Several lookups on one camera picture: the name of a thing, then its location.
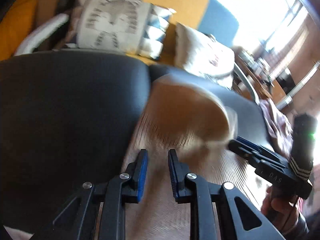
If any beige knit sweater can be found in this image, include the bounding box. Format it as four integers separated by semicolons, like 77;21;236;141
4;74;278;240

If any person right hand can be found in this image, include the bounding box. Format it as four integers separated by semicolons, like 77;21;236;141
260;187;299;232

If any mauve knit garment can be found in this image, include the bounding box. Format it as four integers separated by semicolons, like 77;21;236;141
259;99;293;159

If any wooden side table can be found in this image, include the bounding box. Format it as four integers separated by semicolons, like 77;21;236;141
232;46;286;104

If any grey yellow blue sofa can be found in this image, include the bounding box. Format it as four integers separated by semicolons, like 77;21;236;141
15;0;259;102

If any deer print cushion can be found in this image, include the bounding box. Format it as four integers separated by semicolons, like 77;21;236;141
175;23;234;81

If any tiger print cushion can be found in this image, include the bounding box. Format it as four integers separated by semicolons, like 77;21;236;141
65;0;176;60

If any orange wooden cabinet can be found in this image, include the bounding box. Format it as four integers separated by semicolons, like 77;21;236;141
0;0;51;61

